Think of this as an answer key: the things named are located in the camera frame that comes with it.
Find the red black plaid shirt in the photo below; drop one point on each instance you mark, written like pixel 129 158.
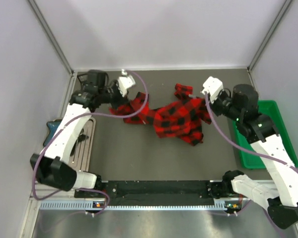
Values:
pixel 182 118

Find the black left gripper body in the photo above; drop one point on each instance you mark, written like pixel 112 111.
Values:
pixel 117 98

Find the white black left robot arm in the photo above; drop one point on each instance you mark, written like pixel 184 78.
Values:
pixel 53 167

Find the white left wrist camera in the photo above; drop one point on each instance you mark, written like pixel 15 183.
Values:
pixel 125 82

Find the slotted grey cable duct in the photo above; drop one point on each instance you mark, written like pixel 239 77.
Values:
pixel 216 205

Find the small black brooch box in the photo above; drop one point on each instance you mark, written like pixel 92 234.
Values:
pixel 82 78

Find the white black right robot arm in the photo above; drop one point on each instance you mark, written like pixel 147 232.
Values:
pixel 263 136

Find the green plastic bin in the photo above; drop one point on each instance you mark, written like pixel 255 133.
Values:
pixel 279 147

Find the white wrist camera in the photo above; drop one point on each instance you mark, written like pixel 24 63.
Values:
pixel 211 88
pixel 125 82

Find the blue star-shaped dish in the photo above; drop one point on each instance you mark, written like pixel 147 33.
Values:
pixel 52 128

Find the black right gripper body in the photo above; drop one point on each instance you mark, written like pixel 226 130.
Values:
pixel 212 104

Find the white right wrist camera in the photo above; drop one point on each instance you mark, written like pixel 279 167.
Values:
pixel 211 88

